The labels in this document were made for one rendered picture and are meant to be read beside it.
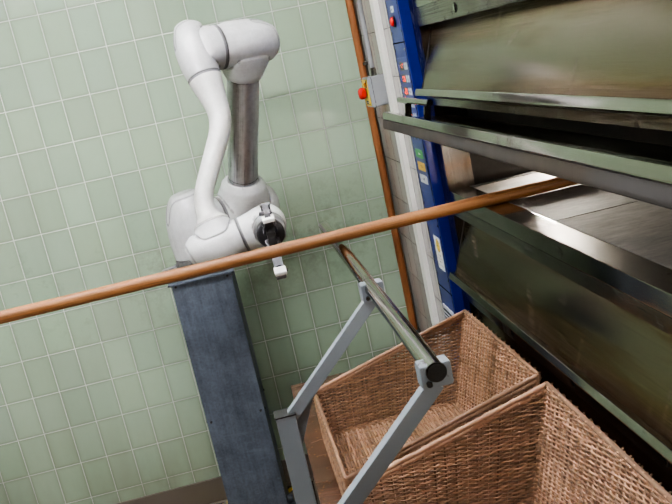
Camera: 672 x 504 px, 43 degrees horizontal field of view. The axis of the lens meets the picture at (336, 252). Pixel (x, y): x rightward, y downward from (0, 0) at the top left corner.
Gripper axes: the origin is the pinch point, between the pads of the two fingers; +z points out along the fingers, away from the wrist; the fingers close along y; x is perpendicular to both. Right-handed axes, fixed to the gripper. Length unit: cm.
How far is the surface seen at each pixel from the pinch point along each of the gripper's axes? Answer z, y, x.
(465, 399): -9, 56, -42
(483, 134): 65, -25, -38
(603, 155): 111, -26, -38
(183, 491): -109, 112, 55
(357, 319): 48, 7, -12
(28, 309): 10, -1, 58
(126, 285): 9.8, -1.2, 35.5
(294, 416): 50, 23, 4
